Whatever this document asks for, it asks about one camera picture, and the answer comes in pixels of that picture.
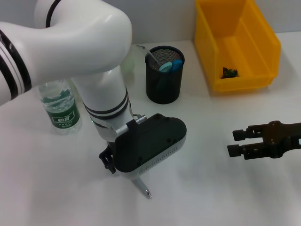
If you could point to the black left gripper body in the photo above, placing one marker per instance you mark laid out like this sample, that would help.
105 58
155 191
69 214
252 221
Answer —
110 147

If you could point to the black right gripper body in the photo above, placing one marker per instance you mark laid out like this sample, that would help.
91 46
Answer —
282 139

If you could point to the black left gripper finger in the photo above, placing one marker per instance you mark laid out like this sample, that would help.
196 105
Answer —
107 160

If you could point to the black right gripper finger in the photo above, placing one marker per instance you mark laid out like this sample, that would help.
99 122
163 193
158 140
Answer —
238 134
234 151

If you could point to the silver white pen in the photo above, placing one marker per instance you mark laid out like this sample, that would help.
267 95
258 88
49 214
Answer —
143 188

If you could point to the clear green-label water bottle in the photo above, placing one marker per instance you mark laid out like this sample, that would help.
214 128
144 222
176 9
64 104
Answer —
64 117

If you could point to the small green plastic scrap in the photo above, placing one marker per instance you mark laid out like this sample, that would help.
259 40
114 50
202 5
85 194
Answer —
230 72

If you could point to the blue scissors with sheath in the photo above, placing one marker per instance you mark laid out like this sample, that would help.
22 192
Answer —
165 67

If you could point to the clear plastic ruler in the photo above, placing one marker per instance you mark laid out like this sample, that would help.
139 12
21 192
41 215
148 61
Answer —
150 55

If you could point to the black mesh pen holder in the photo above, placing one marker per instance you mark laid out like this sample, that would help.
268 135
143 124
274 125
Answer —
163 91

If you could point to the yellow plastic bin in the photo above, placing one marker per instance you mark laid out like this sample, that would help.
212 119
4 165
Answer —
249 47

